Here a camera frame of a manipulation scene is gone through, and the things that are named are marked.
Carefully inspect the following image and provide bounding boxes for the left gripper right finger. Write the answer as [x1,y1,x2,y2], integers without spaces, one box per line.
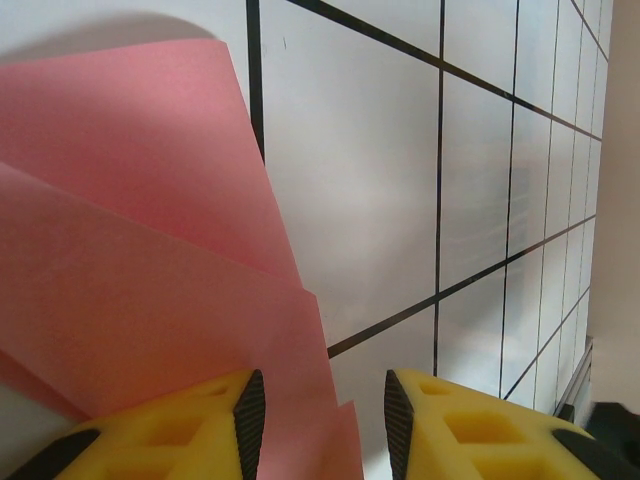
[383,368,637,480]

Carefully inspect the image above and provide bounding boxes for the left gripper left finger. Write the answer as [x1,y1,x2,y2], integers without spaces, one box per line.
[9,368,267,480]

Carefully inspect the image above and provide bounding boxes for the pink cloth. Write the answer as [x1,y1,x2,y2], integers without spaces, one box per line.
[0,37,362,480]

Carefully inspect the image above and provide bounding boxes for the aluminium table edge rail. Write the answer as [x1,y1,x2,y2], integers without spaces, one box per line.
[552,337,599,422]

